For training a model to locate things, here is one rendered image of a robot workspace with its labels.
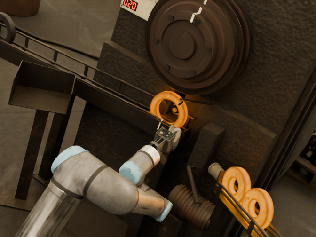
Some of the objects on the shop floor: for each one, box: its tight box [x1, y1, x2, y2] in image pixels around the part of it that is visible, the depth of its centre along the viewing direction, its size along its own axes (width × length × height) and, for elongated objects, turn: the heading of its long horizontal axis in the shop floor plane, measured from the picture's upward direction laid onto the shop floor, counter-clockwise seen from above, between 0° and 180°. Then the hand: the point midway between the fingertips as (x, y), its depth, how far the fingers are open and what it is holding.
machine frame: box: [73, 0, 316, 237], centre depth 272 cm, size 73×108×176 cm
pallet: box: [285, 127, 316, 192], centre depth 422 cm, size 120×82×44 cm
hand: (177, 131), depth 228 cm, fingers closed
